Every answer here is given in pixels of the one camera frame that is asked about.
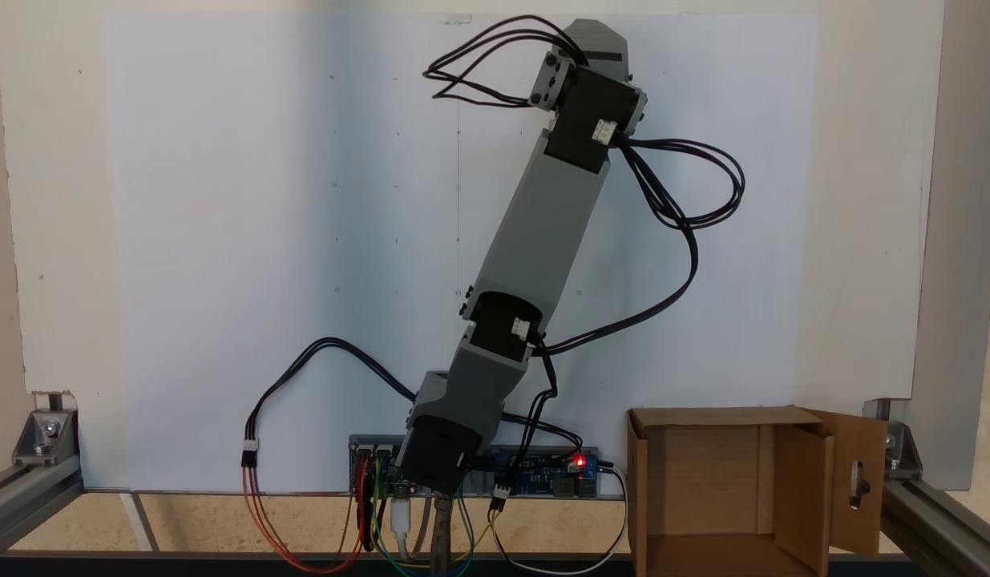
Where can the dark controller board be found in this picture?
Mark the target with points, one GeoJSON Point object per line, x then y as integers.
{"type": "Point", "coordinates": [386, 473]}

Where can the blue power board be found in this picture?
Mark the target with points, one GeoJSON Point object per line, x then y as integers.
{"type": "Point", "coordinates": [535, 477]}

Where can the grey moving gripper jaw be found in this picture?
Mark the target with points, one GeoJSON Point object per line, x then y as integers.
{"type": "Point", "coordinates": [552, 80]}

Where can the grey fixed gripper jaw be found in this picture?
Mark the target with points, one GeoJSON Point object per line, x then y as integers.
{"type": "Point", "coordinates": [603, 40]}

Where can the white paper sheet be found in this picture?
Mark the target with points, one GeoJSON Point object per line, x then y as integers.
{"type": "Point", "coordinates": [222, 240]}

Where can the aluminium frame post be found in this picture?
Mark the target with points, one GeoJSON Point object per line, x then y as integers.
{"type": "Point", "coordinates": [22, 501]}
{"type": "Point", "coordinates": [943, 521]}

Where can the metal corner bracket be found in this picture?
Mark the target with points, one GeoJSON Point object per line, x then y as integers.
{"type": "Point", "coordinates": [46, 441]}
{"type": "Point", "coordinates": [903, 453]}

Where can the clear tape piece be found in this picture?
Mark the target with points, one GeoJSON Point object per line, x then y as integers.
{"type": "Point", "coordinates": [456, 18]}

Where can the grey mounting plate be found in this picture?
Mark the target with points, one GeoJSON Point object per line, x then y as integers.
{"type": "Point", "coordinates": [484, 481]}

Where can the brown cardboard box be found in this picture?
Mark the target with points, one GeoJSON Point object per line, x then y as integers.
{"type": "Point", "coordinates": [703, 481]}

